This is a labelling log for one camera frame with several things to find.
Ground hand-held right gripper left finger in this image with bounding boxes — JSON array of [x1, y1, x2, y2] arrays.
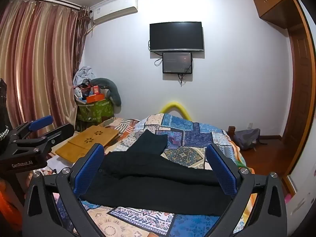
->
[[22, 143, 109, 237]]

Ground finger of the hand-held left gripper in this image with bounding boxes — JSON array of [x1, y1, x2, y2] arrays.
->
[[8, 115, 54, 144], [13, 123, 75, 159]]

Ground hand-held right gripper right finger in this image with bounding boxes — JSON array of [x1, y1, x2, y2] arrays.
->
[[205, 143, 288, 237]]

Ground black pants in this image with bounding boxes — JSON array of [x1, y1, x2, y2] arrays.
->
[[126, 129, 169, 157], [80, 150, 234, 216]]

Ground folded black pants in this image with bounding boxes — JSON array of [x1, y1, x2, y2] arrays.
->
[[126, 129, 169, 157]]

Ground wooden lap desk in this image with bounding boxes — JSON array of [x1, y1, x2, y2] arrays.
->
[[55, 125, 119, 164]]

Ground white cloth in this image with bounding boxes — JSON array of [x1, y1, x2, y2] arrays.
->
[[46, 153, 74, 176]]

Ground green storage basket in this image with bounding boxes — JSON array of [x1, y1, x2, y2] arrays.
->
[[76, 98, 114, 124]]

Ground grey backpack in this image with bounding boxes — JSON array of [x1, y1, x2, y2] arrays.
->
[[233, 128, 261, 151]]

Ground orange cloth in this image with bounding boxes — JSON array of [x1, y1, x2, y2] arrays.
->
[[0, 178, 25, 230]]

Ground orange box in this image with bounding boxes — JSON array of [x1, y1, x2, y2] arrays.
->
[[86, 93, 107, 103]]

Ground patchwork printed blanket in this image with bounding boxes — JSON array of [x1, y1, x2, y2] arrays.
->
[[32, 114, 257, 237]]

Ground orange striped blanket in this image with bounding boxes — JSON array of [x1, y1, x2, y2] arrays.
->
[[108, 118, 140, 137]]

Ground striped pink curtain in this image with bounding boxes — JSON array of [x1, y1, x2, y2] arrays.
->
[[0, 0, 90, 144]]

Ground pale grey cloth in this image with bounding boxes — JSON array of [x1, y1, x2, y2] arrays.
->
[[73, 66, 96, 87]]

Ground grey neck pillow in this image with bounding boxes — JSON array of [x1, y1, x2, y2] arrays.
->
[[89, 78, 122, 107]]

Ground yellow foam tube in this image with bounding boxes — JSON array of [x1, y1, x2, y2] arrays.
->
[[159, 101, 192, 121]]

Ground wooden door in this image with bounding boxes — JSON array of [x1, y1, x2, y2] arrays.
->
[[281, 0, 316, 178]]

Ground small black monitor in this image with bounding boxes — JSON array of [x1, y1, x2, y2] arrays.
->
[[162, 52, 193, 74]]

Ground curtain rod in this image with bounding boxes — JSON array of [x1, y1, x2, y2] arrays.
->
[[11, 0, 82, 10]]

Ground white air conditioner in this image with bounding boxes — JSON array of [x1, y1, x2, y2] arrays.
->
[[89, 0, 138, 25]]

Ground large black television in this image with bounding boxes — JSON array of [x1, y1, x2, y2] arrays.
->
[[149, 21, 205, 53]]

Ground wooden overhead cabinet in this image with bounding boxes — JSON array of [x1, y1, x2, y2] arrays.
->
[[252, 0, 301, 29]]

